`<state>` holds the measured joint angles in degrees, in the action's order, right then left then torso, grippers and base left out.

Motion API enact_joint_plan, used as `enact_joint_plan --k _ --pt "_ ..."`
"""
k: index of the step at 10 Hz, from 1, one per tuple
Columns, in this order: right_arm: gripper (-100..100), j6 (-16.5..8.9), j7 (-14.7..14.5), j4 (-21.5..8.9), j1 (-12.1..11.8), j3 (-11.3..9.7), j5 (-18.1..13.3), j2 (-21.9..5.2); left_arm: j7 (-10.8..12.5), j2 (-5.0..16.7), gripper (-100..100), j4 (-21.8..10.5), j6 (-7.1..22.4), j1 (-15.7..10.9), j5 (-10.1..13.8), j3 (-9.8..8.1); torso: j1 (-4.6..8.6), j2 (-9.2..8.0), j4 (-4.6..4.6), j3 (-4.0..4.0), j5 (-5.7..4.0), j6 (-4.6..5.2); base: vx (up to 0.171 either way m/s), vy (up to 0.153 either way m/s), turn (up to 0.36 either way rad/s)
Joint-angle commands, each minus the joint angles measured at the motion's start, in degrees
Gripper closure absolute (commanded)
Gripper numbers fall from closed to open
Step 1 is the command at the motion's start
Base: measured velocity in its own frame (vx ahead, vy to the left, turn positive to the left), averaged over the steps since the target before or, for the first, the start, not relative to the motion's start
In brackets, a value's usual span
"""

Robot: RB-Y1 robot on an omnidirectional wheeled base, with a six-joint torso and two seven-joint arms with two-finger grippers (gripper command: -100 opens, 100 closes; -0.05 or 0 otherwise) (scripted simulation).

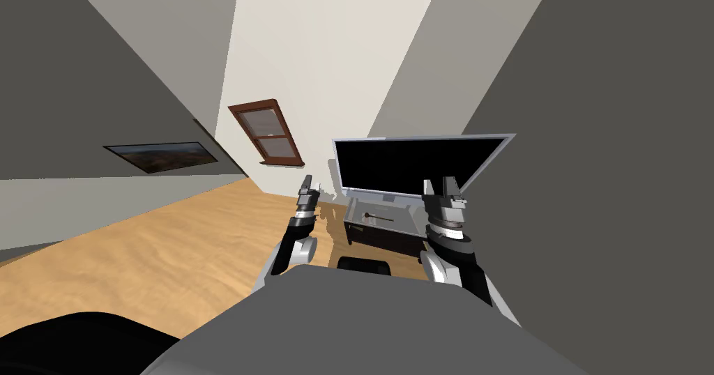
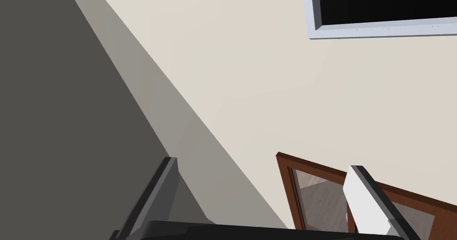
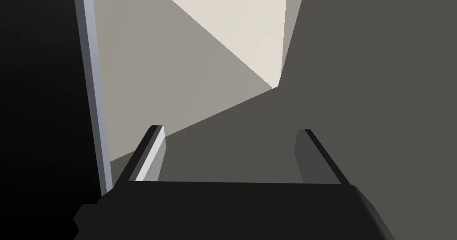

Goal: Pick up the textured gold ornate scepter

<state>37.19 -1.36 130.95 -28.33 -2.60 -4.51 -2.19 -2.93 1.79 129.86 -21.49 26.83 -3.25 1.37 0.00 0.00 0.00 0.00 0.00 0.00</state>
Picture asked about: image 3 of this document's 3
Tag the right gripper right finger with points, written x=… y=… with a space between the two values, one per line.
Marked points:
x=316 y=163

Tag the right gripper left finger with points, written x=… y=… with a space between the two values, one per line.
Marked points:
x=148 y=158

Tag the dark door leaf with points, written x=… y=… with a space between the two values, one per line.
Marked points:
x=46 y=90

